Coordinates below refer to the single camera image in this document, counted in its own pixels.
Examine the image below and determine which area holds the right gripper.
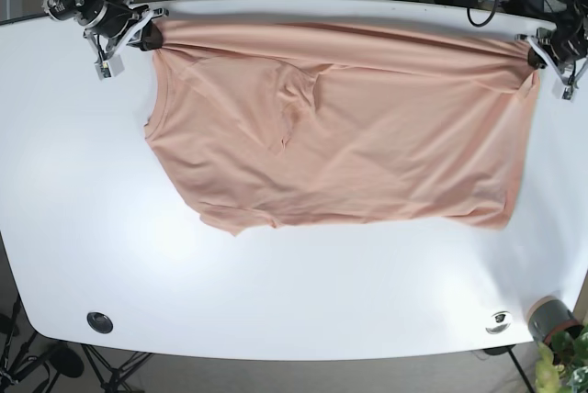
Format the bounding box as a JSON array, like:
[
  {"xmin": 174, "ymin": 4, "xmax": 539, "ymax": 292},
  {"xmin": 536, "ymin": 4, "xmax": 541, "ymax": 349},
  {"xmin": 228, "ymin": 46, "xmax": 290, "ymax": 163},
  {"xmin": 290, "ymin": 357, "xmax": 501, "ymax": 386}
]
[{"xmin": 78, "ymin": 0, "xmax": 168, "ymax": 80}]

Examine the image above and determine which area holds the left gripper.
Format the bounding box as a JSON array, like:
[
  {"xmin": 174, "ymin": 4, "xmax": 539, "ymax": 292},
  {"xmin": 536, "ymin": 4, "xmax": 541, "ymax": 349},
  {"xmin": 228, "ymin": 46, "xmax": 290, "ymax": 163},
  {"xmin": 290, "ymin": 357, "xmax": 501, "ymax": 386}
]
[{"xmin": 515, "ymin": 17, "xmax": 587, "ymax": 102}]

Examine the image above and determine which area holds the peach T-shirt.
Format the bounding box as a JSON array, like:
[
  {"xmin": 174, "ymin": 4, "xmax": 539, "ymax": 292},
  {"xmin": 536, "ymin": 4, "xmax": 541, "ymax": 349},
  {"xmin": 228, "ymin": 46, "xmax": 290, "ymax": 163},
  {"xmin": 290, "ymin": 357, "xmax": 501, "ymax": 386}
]
[{"xmin": 144, "ymin": 20, "xmax": 540, "ymax": 235}]

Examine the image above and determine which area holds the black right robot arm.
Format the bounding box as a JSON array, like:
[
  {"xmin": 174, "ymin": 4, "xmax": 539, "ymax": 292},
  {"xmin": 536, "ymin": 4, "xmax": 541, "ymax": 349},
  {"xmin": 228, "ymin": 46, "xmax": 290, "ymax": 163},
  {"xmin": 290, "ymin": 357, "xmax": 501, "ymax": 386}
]
[{"xmin": 42, "ymin": 0, "xmax": 168, "ymax": 80}]

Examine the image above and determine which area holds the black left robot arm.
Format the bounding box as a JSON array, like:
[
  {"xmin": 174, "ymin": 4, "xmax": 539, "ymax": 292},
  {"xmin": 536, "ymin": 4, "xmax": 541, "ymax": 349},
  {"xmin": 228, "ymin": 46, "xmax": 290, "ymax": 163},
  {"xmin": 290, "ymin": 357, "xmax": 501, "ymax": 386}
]
[{"xmin": 466, "ymin": 0, "xmax": 587, "ymax": 101}]

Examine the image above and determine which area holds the grey plant pot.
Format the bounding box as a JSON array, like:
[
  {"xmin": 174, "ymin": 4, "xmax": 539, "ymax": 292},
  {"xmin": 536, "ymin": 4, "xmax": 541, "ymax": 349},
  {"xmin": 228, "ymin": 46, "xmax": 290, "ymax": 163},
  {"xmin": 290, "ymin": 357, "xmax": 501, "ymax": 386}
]
[{"xmin": 526, "ymin": 297, "xmax": 583, "ymax": 344}]

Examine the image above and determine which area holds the silver table grommet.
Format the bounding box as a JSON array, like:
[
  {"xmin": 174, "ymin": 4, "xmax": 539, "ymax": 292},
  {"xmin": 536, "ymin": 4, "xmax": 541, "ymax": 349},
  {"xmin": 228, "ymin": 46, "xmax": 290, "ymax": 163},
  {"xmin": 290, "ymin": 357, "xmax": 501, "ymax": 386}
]
[{"xmin": 485, "ymin": 311, "xmax": 513, "ymax": 335}]

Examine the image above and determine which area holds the black table grommet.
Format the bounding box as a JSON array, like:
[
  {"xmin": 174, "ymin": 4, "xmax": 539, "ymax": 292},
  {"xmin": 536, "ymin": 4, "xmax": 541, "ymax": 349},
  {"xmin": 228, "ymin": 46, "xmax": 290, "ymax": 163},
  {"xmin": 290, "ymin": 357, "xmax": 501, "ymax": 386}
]
[{"xmin": 86, "ymin": 311, "xmax": 114, "ymax": 334}]

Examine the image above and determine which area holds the green potted plant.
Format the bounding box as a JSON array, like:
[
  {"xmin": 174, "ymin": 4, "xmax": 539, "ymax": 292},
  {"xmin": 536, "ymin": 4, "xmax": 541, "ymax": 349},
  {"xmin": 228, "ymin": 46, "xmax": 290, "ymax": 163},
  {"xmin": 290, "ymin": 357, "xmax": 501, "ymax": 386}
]
[{"xmin": 535, "ymin": 325, "xmax": 587, "ymax": 393}]

